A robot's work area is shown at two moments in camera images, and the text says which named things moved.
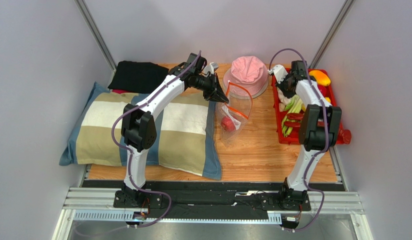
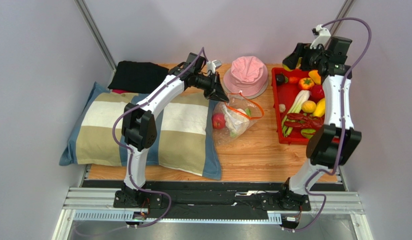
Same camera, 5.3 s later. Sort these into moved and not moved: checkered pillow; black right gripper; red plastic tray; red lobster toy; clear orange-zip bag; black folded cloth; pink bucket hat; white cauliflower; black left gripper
Moved: clear orange-zip bag; white cauliflower; black right gripper
Not moved: black folded cloth; red lobster toy; black left gripper; pink bucket hat; red plastic tray; checkered pillow
